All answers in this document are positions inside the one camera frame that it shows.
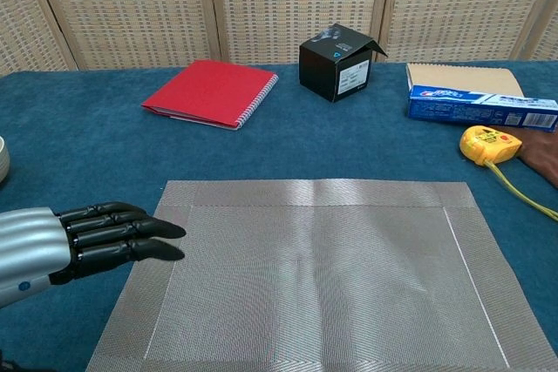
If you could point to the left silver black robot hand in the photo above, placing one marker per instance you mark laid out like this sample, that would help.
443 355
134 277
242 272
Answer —
30 245

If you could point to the white ceramic bowl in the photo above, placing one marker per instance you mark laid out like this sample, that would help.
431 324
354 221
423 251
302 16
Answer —
3 160

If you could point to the grey woven placemat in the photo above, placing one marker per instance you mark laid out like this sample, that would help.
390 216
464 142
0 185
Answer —
327 280

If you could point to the blue felt table cover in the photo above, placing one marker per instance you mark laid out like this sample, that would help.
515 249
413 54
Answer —
109 150

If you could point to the red spiral notebook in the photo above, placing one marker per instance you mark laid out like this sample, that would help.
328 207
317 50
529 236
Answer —
209 91

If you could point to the black cardboard product box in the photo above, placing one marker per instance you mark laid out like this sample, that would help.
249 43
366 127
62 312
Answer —
318 71

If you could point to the woven bamboo folding screen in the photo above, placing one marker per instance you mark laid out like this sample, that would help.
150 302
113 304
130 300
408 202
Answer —
296 2

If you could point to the blue toothpaste box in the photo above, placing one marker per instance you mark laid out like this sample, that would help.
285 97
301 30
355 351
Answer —
471 108

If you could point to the tan kraft spiral notebook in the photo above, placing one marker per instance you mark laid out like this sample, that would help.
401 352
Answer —
462 78

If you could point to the yellow tape measure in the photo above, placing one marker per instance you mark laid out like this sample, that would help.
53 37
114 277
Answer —
484 143

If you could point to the brown cloth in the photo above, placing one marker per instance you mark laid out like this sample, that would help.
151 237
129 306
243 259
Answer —
540 154

